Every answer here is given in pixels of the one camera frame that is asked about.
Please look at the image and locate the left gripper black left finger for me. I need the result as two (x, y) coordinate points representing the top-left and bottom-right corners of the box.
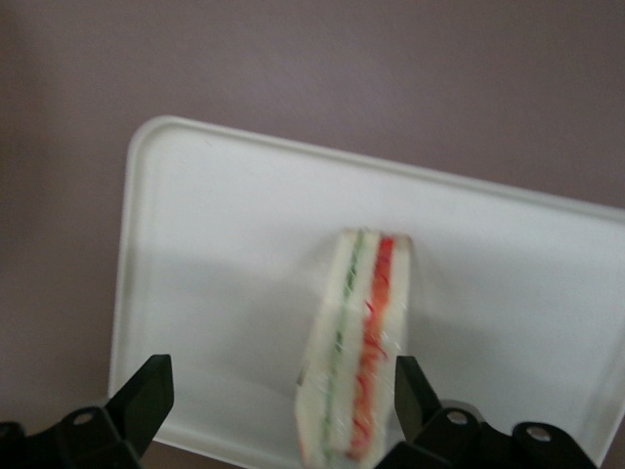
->
(0, 354), (176, 469)

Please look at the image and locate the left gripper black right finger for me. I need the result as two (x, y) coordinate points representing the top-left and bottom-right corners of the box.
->
(380, 355), (600, 469)

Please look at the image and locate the triangle sandwich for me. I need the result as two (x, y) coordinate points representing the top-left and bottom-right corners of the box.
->
(294, 228), (417, 469)

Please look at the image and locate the cream plastic tray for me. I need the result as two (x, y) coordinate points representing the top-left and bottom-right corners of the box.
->
(107, 114), (625, 469)

